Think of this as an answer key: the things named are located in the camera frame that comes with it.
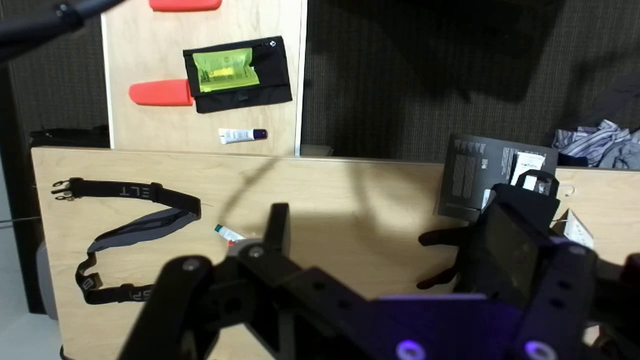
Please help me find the green packet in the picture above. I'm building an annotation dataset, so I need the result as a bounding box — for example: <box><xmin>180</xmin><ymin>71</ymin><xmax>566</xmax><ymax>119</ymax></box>
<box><xmin>189</xmin><ymin>47</ymin><xmax>262</xmax><ymax>94</ymax></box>

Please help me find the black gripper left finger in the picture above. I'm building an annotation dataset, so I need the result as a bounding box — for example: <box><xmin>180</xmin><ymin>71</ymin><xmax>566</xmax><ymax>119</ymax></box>
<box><xmin>117</xmin><ymin>203</ymin><xmax>376</xmax><ymax>360</ymax></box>

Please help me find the black strap with buckle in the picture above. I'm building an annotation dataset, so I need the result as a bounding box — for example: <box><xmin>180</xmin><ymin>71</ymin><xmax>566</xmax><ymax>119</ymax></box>
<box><xmin>49</xmin><ymin>176</ymin><xmax>204</xmax><ymax>306</ymax></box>

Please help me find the red oblong case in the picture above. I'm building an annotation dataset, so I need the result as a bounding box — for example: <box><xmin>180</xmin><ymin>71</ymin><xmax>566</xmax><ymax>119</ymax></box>
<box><xmin>128</xmin><ymin>79</ymin><xmax>196</xmax><ymax>109</ymax></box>
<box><xmin>145</xmin><ymin>0</ymin><xmax>223</xmax><ymax>15</ymax></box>

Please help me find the white tube with black cap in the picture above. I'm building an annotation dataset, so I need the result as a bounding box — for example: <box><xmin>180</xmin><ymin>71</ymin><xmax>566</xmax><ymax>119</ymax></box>
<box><xmin>218</xmin><ymin>126</ymin><xmax>269</xmax><ymax>146</ymax></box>

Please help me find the black flat box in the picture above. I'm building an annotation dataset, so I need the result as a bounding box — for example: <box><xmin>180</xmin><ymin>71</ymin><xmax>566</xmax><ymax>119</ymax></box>
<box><xmin>435</xmin><ymin>132</ymin><xmax>560</xmax><ymax>223</ymax></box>

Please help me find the grey striped cloth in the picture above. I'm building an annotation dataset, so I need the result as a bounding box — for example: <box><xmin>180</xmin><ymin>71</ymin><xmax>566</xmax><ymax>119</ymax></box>
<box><xmin>549</xmin><ymin>119</ymin><xmax>640</xmax><ymax>171</ymax></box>

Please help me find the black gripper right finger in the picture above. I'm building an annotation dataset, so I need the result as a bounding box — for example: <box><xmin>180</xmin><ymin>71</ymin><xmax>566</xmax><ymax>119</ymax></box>
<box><xmin>458</xmin><ymin>168</ymin><xmax>640</xmax><ymax>360</ymax></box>

